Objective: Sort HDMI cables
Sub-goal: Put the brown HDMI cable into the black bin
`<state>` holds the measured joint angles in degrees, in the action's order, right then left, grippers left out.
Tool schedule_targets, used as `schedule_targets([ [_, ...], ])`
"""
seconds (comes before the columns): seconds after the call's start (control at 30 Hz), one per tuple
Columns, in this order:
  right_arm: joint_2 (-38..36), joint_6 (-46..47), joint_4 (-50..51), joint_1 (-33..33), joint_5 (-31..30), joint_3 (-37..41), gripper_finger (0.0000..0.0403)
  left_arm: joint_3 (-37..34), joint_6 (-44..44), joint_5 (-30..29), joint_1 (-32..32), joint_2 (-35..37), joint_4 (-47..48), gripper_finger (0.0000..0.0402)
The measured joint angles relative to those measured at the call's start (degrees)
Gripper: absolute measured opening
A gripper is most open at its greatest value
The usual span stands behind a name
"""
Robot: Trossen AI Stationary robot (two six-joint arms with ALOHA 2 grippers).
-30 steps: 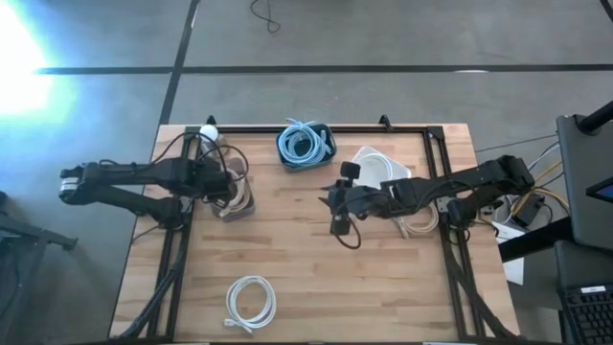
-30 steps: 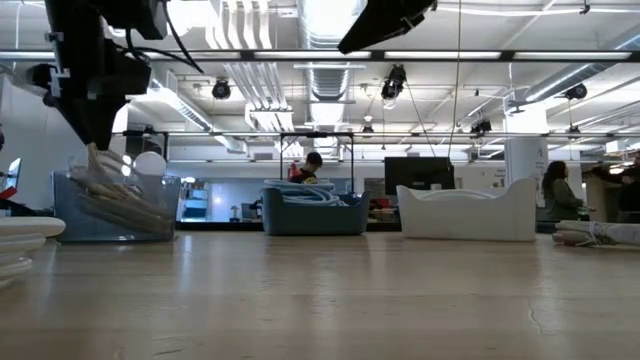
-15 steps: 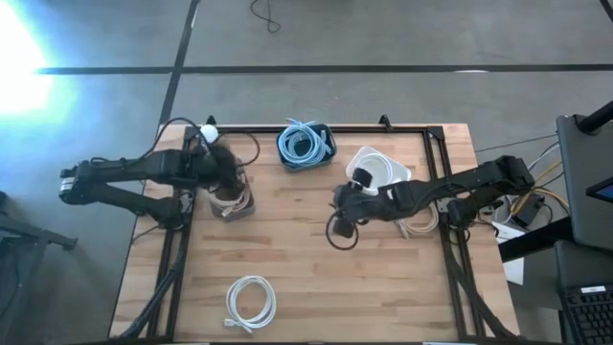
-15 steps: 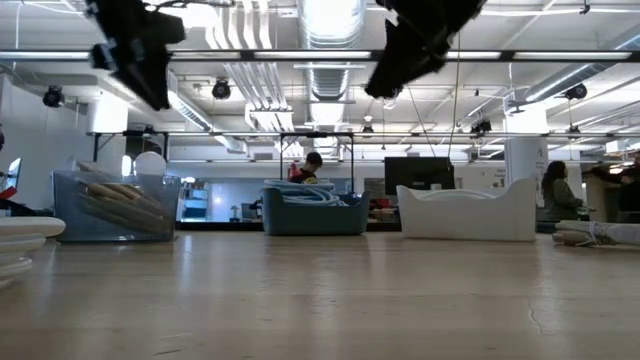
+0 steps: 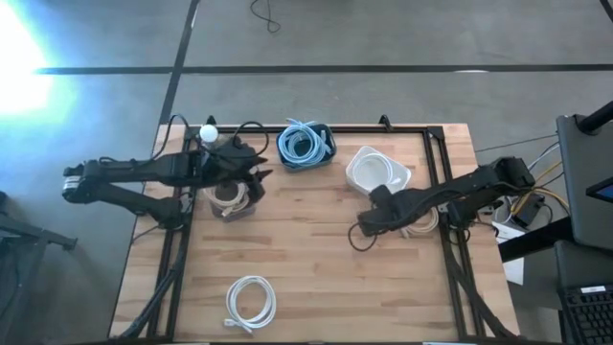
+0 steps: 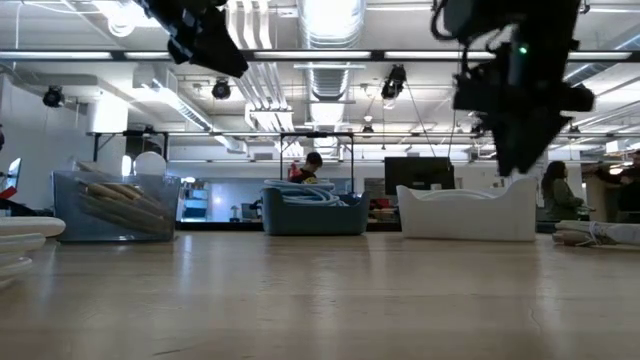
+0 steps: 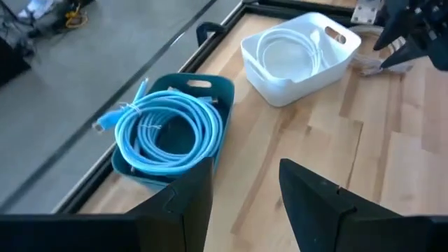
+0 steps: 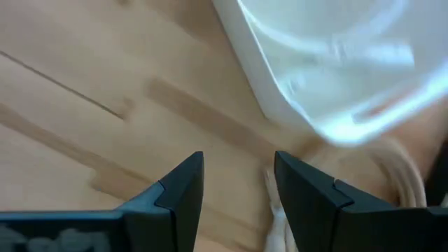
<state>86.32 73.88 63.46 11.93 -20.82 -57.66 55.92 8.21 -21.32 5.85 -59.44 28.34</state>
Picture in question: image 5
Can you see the white paper sheet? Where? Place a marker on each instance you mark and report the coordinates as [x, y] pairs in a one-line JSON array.
[[515, 273]]

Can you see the black desk leg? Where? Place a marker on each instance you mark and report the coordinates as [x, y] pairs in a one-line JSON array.
[[527, 244]]

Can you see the black aluminium table frame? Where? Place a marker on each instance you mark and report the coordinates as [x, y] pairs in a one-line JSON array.
[[354, 129]]

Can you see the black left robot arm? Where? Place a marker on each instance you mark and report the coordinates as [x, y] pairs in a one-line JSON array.
[[143, 167]]

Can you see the globe lamp with brass base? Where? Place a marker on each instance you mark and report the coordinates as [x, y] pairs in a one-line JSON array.
[[208, 132]]

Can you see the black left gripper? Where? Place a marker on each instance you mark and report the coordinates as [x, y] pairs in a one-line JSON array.
[[230, 163]]

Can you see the tablet screen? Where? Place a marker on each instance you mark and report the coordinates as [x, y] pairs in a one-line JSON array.
[[604, 191]]

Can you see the black keyboard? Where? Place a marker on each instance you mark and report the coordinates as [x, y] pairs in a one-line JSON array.
[[589, 316]]

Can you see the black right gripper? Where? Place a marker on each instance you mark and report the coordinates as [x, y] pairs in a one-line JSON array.
[[388, 206]]

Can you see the black pole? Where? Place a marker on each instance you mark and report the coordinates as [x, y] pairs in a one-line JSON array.
[[596, 120]]

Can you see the black frame bracket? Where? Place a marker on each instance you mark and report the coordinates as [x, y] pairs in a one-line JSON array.
[[211, 121], [385, 122]]

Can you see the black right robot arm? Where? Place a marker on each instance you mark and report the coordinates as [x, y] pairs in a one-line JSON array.
[[479, 184]]

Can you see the white plastic bin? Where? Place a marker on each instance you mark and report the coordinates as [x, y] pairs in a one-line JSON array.
[[380, 171]]

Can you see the grey desk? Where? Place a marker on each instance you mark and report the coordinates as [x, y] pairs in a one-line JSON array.
[[584, 158]]

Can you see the black power adapter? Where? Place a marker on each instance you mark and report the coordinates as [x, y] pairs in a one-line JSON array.
[[529, 210]]

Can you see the teal plastic bin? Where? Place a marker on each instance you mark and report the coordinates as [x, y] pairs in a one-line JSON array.
[[287, 166]]

